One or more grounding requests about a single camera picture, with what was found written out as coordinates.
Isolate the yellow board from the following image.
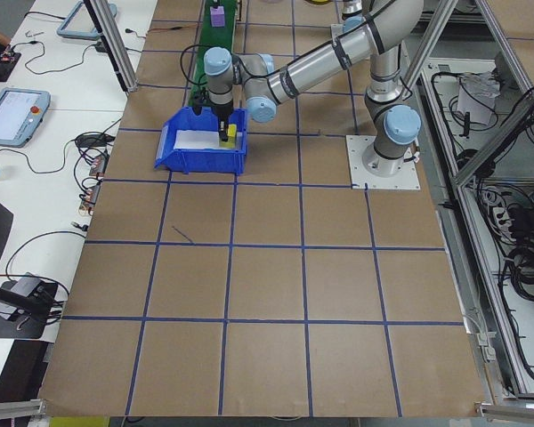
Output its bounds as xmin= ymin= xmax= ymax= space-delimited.
xmin=48 ymin=415 xmax=112 ymax=427

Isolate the black power brick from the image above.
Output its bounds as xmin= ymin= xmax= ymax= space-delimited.
xmin=509 ymin=205 xmax=534 ymax=232

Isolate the black power adapter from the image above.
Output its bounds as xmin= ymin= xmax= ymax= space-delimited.
xmin=74 ymin=133 xmax=116 ymax=149

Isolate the aluminium camera post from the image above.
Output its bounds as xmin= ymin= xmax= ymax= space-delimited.
xmin=83 ymin=0 xmax=139 ymax=93

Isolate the light blue teach pendant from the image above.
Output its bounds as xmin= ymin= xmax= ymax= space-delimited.
xmin=56 ymin=0 xmax=117 ymax=43
xmin=0 ymin=87 xmax=53 ymax=148

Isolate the black camera stand base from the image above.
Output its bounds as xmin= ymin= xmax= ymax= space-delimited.
xmin=0 ymin=273 xmax=61 ymax=341

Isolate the green conveyor belt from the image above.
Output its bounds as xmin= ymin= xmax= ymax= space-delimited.
xmin=189 ymin=0 xmax=246 ymax=109

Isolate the aluminium profile bar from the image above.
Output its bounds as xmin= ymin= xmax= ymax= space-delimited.
xmin=473 ymin=401 xmax=534 ymax=422
xmin=0 ymin=399 xmax=49 ymax=422

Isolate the grey metal bracket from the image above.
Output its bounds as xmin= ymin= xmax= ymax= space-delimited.
xmin=474 ymin=331 xmax=496 ymax=362

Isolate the white desk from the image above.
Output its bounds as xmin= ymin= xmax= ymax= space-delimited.
xmin=0 ymin=0 xmax=159 ymax=343

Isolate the aluminium V-shaped frame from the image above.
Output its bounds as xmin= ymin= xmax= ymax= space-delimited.
xmin=402 ymin=0 xmax=534 ymax=401

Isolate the blue plastic storage bin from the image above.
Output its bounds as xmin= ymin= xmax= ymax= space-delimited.
xmin=154 ymin=106 xmax=250 ymax=175

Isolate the white power strip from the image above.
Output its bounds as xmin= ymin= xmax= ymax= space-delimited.
xmin=488 ymin=189 xmax=520 ymax=233

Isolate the brown circuit board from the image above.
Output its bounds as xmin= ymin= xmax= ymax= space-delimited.
xmin=78 ymin=181 xmax=101 ymax=215
xmin=88 ymin=150 xmax=110 ymax=179

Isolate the white foam pad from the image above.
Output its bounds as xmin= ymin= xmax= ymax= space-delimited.
xmin=173 ymin=129 xmax=237 ymax=150

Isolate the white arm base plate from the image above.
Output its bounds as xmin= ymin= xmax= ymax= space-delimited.
xmin=345 ymin=134 xmax=422 ymax=191

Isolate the black cable bundle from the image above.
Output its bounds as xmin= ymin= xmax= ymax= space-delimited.
xmin=496 ymin=242 xmax=534 ymax=306

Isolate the yellow foam block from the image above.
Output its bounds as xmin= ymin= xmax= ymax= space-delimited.
xmin=220 ymin=124 xmax=239 ymax=150

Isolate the white crumpled paper box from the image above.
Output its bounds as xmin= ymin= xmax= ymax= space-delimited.
xmin=456 ymin=73 xmax=502 ymax=124

